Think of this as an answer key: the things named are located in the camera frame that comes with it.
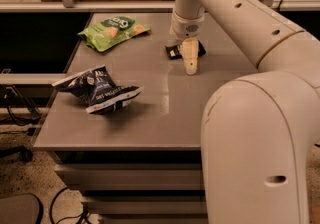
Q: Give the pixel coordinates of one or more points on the blue chip bag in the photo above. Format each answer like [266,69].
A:
[96,87]

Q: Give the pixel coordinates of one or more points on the grey chair seat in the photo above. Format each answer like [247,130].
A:
[21,209]

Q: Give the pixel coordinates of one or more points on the black rxbar chocolate bar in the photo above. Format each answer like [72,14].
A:
[174,52]

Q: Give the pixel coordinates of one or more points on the black office chair base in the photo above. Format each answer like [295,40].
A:
[25,155]

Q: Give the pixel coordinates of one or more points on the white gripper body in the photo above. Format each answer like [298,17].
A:
[186,27]

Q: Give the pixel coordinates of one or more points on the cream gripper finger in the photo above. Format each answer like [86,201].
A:
[190,47]

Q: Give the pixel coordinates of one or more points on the grey drawer cabinet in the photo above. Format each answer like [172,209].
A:
[137,187]

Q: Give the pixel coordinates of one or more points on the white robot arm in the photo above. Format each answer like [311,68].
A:
[257,130]

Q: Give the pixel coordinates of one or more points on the green snack bag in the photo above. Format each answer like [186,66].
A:
[111,32]

